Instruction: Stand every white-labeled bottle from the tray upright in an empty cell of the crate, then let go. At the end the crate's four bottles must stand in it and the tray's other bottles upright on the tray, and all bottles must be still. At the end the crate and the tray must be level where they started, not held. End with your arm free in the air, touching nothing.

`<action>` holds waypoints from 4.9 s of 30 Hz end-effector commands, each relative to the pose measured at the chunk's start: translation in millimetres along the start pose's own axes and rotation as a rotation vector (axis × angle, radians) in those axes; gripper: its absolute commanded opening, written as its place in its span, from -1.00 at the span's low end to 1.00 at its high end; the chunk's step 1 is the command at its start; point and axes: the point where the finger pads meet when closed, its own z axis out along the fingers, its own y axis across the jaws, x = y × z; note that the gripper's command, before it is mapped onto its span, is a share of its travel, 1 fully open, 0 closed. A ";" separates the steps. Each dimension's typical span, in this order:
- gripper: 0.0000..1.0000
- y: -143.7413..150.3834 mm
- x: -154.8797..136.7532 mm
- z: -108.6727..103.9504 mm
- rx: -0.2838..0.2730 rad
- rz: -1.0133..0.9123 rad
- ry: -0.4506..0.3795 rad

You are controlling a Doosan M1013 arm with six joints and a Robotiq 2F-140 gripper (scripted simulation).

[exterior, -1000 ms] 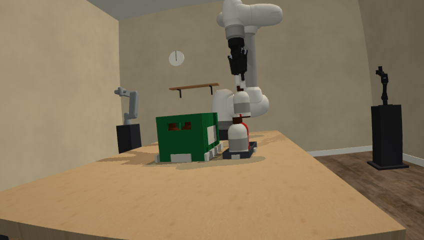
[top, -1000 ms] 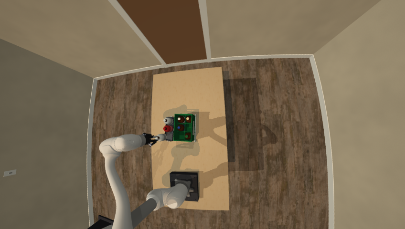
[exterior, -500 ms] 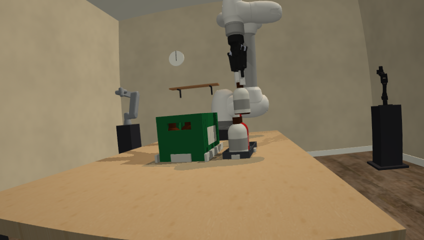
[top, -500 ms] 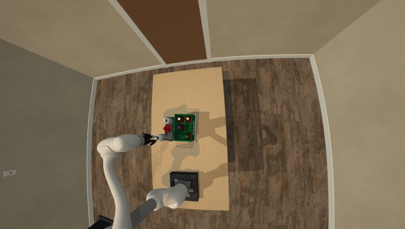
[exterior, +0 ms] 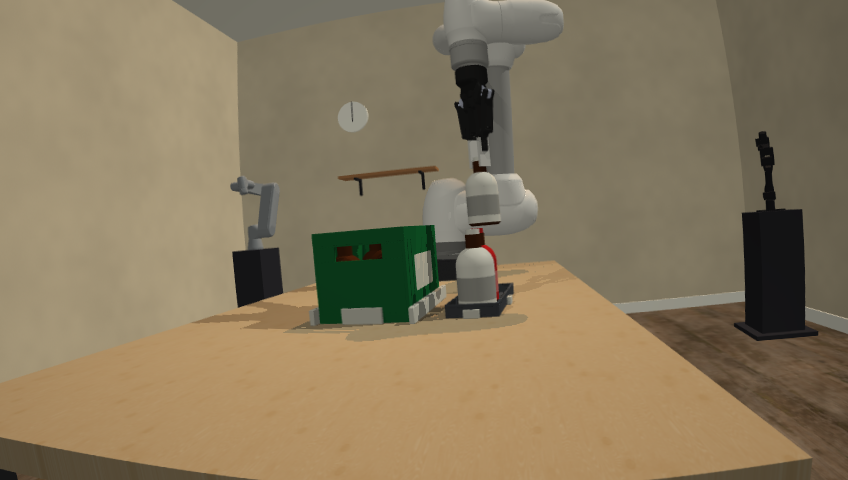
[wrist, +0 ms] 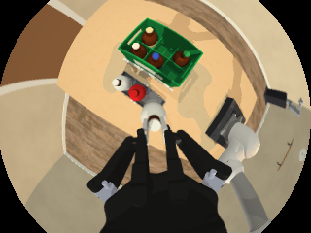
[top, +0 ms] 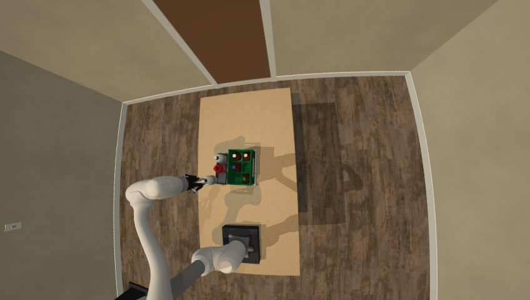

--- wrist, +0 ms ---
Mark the white bottle with grey label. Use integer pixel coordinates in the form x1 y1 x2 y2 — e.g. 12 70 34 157
112 75 132 91
140 100 167 132

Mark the brown bottle with blue cap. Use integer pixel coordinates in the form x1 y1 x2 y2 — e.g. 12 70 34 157
147 53 164 70

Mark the brown bottle with cream cap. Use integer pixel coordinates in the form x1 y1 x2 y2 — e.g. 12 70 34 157
142 27 157 48

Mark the red bottle with pale label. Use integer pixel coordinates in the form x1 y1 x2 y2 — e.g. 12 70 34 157
128 84 146 101

